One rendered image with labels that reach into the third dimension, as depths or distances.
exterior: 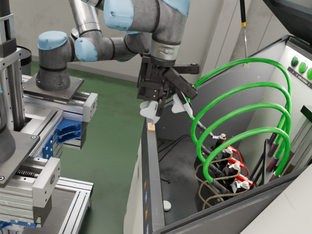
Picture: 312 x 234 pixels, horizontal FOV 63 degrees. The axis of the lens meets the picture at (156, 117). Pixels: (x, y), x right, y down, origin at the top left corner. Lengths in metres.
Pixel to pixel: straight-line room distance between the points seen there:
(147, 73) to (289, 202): 0.46
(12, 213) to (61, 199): 0.86
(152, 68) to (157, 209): 0.45
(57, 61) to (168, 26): 0.68
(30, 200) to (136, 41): 0.59
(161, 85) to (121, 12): 0.21
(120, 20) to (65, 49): 0.64
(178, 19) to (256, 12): 3.11
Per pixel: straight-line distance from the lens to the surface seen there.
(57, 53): 1.18
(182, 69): 0.85
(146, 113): 0.73
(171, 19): 0.62
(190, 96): 0.71
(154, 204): 0.89
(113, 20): 0.58
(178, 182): 1.15
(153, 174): 0.98
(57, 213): 1.77
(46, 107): 1.29
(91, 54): 0.84
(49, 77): 1.22
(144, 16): 0.59
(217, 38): 3.48
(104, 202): 2.08
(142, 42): 0.84
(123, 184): 2.21
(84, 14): 0.89
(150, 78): 0.69
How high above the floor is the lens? 1.63
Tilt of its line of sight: 32 degrees down
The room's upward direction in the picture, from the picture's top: 13 degrees clockwise
